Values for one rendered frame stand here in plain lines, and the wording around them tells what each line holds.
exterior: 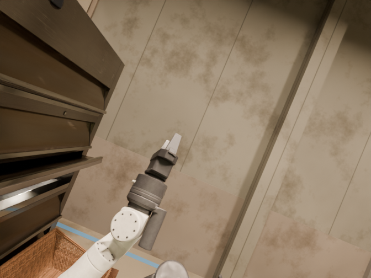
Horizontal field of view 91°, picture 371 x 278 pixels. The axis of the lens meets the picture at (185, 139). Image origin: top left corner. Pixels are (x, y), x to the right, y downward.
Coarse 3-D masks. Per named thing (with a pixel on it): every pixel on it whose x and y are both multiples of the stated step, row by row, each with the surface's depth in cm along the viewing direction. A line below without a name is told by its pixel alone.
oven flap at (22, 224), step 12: (48, 204) 115; (24, 216) 97; (36, 216) 106; (48, 216) 116; (60, 216) 125; (0, 228) 84; (12, 228) 90; (24, 228) 98; (36, 228) 106; (0, 240) 84; (12, 240) 91; (24, 240) 96; (0, 252) 85
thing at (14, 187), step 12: (60, 156) 108; (72, 156) 116; (84, 156) 124; (0, 168) 69; (12, 168) 72; (24, 168) 75; (36, 168) 79; (48, 168) 82; (72, 168) 92; (36, 180) 69; (0, 192) 55
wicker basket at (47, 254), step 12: (36, 240) 111; (48, 240) 121; (60, 240) 127; (72, 240) 127; (24, 252) 102; (36, 252) 112; (48, 252) 123; (72, 252) 127; (84, 252) 127; (12, 264) 95; (24, 264) 103; (36, 264) 113; (48, 264) 125; (60, 264) 127; (72, 264) 127; (0, 276) 89; (12, 276) 96; (24, 276) 105; (36, 276) 114
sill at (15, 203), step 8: (48, 184) 113; (56, 184) 117; (64, 184) 121; (32, 192) 99; (40, 192) 102; (48, 192) 107; (56, 192) 116; (8, 200) 86; (16, 200) 88; (24, 200) 90; (32, 200) 96; (0, 208) 79; (8, 208) 82; (16, 208) 87; (0, 216) 79
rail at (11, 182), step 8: (88, 160) 108; (96, 160) 118; (56, 168) 79; (64, 168) 85; (16, 176) 62; (24, 176) 63; (32, 176) 66; (40, 176) 70; (0, 184) 54; (8, 184) 57
